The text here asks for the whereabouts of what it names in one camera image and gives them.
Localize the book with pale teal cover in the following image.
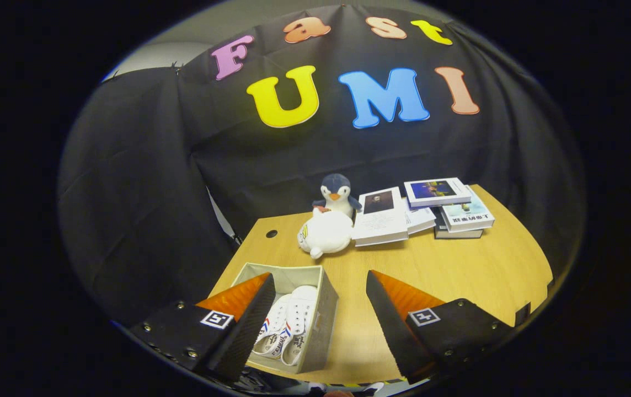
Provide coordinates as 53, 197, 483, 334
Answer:
440, 186, 495, 232

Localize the dark grey book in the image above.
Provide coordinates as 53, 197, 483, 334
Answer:
433, 207, 484, 239

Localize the penguin plush toy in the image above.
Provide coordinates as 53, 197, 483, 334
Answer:
312, 174, 362, 217

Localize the white plush toy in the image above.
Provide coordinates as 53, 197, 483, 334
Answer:
297, 208, 355, 260

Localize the white book with dark photo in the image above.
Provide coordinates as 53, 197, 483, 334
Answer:
351, 186, 409, 247

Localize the plain white book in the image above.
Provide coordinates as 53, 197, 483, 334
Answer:
404, 205, 436, 235

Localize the white canvas shoe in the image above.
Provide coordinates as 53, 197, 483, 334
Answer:
281, 285, 319, 366
252, 294, 294, 359

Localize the book with blue picture cover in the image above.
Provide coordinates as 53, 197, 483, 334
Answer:
404, 177, 472, 208

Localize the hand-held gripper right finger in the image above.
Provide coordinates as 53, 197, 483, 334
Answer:
366, 270, 515, 382

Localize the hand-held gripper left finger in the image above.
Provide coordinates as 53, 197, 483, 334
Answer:
130, 272, 276, 382

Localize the black backdrop cloth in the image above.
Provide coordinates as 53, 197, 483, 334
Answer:
56, 4, 586, 326

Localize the beige grey fabric storage box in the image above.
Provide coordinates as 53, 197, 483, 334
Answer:
231, 263, 340, 374

